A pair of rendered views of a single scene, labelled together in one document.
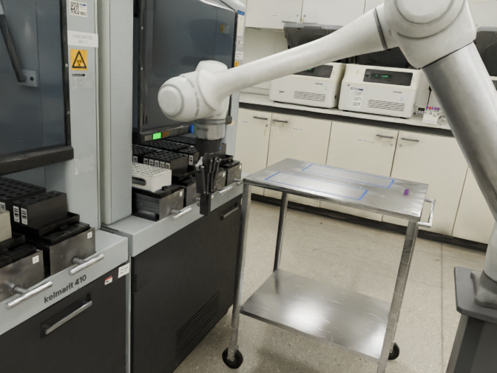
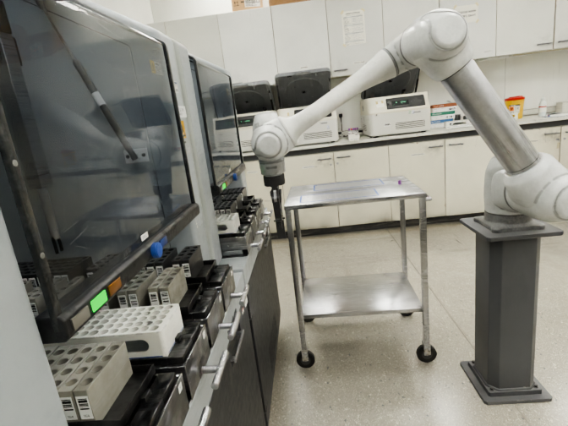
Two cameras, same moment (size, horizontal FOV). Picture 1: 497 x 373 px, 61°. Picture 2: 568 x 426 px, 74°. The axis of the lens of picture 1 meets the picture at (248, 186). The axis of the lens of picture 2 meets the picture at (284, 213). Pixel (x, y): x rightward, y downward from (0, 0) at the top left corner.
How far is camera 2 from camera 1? 0.52 m
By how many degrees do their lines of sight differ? 17
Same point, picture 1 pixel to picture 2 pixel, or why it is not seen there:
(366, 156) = (314, 178)
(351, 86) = not seen: hidden behind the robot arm
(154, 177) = (233, 221)
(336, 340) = (385, 308)
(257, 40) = not seen: hidden behind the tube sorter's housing
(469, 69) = (477, 73)
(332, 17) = (253, 75)
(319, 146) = not seen: hidden behind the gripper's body
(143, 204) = (231, 245)
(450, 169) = (378, 171)
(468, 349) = (495, 266)
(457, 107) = (474, 100)
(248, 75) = (317, 112)
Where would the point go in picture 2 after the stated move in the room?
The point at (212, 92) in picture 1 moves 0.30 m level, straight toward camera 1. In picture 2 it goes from (295, 132) to (355, 129)
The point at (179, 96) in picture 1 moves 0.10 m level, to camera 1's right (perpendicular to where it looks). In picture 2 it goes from (277, 139) to (310, 134)
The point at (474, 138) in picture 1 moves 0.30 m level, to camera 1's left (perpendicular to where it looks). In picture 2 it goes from (488, 117) to (401, 130)
